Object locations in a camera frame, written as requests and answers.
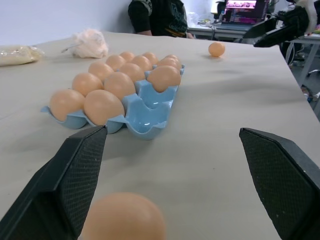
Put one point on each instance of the person in black shirt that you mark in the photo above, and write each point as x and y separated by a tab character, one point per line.
160	16

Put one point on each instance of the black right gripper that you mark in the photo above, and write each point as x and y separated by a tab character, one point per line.
295	20

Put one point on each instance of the open laptop with bright screen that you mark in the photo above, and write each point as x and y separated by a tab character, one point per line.
241	11

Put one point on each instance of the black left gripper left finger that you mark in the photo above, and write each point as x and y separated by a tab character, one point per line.
50	182

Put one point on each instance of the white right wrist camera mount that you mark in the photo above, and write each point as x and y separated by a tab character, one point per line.
311	13

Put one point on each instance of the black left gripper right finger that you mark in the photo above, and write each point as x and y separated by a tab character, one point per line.
282	180

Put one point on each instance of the light blue egg tray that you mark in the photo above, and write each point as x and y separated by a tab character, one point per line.
147	122

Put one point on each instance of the orange-brown egg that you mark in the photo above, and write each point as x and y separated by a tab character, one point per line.
133	72
150	57
127	56
165	78
100	70
216	49
103	106
173	57
66	102
125	220
119	84
141	62
87	83
170	63
115	61

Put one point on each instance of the crumpled white plastic bag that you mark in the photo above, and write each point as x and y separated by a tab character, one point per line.
90	43

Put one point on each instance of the white background desk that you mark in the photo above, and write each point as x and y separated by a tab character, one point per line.
220	31

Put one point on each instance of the clear bag of pale grains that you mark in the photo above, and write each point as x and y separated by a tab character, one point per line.
17	54

